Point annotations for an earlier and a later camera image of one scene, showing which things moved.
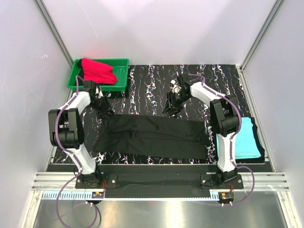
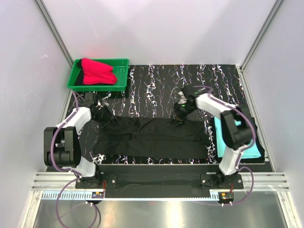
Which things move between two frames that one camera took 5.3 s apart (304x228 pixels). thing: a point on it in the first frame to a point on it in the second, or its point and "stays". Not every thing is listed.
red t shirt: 98,72 stays
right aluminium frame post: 276,8 stays
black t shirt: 158,136 stays
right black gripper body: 175,100 to 181,111
